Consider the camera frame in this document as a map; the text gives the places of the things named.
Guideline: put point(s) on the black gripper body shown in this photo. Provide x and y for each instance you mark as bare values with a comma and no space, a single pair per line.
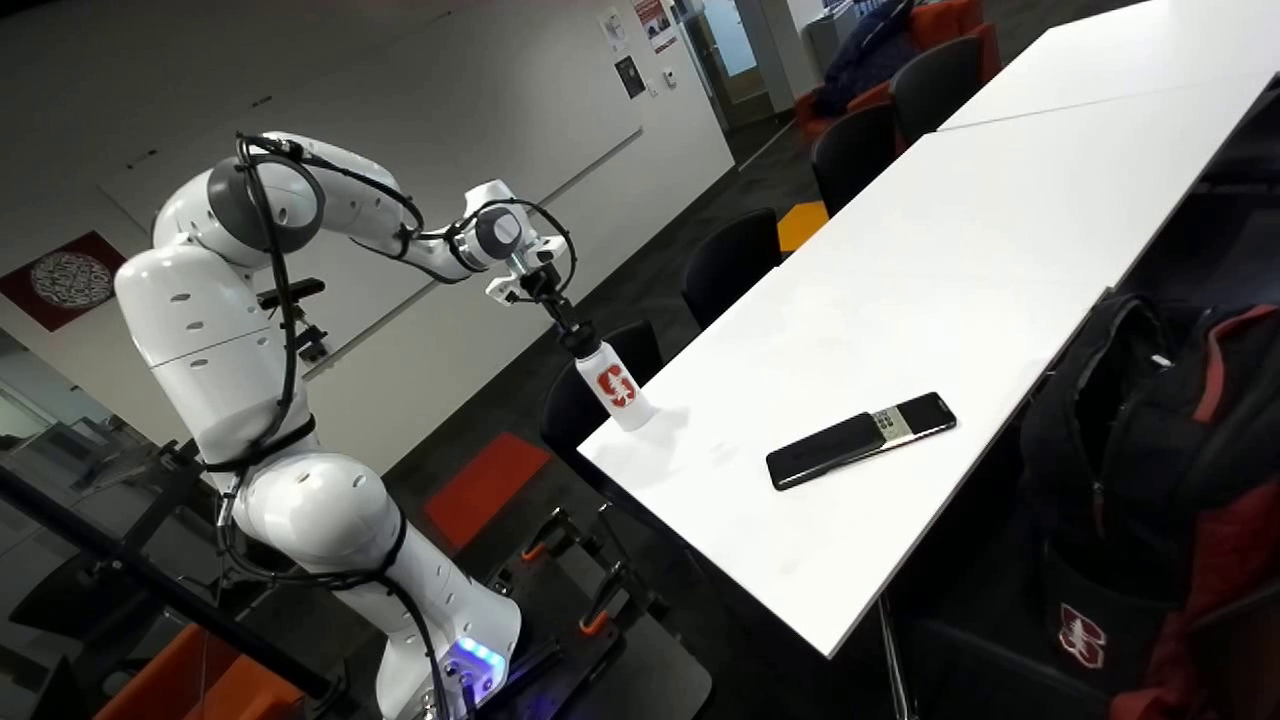
542,283

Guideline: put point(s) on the black bottle lid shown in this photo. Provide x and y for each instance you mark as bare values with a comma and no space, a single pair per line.
586,345

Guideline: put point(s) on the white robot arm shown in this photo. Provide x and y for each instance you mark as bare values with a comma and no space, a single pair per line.
225,345

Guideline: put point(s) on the white bottle with red logo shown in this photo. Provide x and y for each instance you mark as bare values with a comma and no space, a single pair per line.
622,391

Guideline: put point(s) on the black orange clamp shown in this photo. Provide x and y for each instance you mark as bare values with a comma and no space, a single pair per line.
606,601
544,535

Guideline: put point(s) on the black remote control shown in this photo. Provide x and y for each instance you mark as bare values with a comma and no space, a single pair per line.
853,441

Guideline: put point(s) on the black robot stand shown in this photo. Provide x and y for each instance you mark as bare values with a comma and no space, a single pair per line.
175,562

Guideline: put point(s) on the orange armchair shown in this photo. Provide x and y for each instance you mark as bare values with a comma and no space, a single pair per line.
946,20

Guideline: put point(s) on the orange foam pad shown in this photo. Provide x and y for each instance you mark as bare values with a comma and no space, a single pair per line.
200,674

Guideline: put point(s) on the black backpack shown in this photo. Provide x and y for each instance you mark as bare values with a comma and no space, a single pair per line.
1106,507

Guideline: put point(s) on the red jacket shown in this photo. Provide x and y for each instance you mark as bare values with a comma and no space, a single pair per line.
1234,562

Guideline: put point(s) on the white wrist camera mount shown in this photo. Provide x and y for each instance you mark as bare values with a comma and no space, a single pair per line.
507,287

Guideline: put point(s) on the dark wall poster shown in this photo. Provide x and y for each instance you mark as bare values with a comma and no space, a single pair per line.
629,76

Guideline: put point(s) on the red mandala wall poster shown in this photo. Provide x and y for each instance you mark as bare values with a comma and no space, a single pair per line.
66,283

